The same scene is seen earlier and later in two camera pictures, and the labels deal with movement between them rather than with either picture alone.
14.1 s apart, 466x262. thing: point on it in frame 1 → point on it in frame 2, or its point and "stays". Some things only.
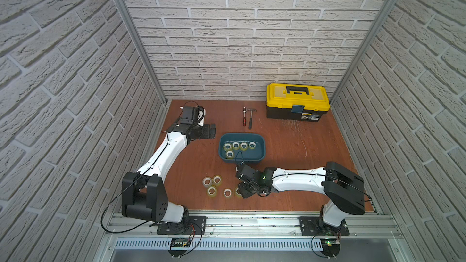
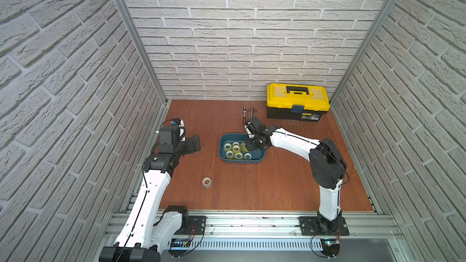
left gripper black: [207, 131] → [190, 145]
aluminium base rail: [252, 228] stays
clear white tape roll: [207, 181] stays
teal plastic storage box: [241, 147] stays
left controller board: [179, 243] stays
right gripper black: [243, 193] → [249, 145]
